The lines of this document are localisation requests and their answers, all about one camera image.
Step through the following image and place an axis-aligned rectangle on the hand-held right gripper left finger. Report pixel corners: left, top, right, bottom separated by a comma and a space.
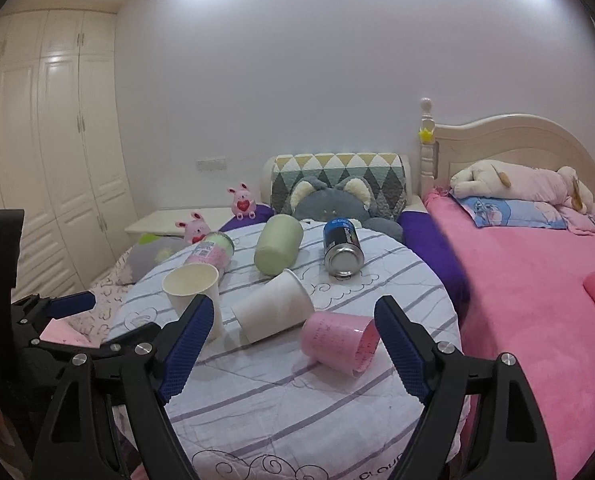
27, 295, 215, 480

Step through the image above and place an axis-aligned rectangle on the pink plastic cup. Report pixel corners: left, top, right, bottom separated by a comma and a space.
301, 311, 379, 380

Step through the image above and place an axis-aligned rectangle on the blue cartoon pillow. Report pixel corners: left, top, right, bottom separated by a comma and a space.
450, 194, 569, 231

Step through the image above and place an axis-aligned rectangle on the grey flower cushion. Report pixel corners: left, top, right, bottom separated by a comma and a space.
126, 237, 189, 285

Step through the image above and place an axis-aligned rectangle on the white wardrobe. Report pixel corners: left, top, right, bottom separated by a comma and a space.
0, 7, 139, 303

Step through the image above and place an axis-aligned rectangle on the pink fleece blanket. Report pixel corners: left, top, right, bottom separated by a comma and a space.
421, 187, 595, 480

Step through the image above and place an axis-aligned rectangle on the pink and green labelled cup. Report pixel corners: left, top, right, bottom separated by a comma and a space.
184, 232, 235, 272

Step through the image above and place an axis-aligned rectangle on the diamond pattern cushion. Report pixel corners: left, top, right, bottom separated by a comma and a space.
270, 152, 411, 221

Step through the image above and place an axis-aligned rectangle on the white striped table cloth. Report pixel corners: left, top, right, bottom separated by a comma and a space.
102, 220, 473, 480

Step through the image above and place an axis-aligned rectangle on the pink bunny plush toy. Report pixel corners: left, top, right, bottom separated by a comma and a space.
175, 212, 209, 245
227, 182, 258, 220

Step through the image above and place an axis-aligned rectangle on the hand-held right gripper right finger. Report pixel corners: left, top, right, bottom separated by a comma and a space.
374, 295, 558, 480

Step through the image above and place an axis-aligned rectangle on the pale green cup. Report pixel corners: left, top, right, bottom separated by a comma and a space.
254, 214, 305, 276

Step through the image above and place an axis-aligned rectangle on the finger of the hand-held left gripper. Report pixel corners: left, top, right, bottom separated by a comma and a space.
29, 322, 163, 357
11, 290, 97, 332

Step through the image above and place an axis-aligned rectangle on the white and pink plush dog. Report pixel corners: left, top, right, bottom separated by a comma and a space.
449, 159, 595, 212

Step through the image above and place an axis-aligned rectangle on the blue metal can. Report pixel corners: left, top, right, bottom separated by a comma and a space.
323, 217, 363, 278

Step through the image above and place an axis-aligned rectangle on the pink floral bed sheet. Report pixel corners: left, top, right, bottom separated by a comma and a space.
41, 247, 145, 347

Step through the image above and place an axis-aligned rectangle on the cream wooden headboard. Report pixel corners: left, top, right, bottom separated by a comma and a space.
419, 97, 595, 207

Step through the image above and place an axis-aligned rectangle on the grey cat plush cushion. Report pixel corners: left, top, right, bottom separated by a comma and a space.
282, 176, 403, 242

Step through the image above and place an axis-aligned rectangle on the white nightstand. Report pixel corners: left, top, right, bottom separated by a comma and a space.
125, 207, 239, 242

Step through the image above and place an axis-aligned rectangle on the white paper cup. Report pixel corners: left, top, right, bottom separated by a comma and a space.
231, 268, 315, 345
162, 263, 225, 343

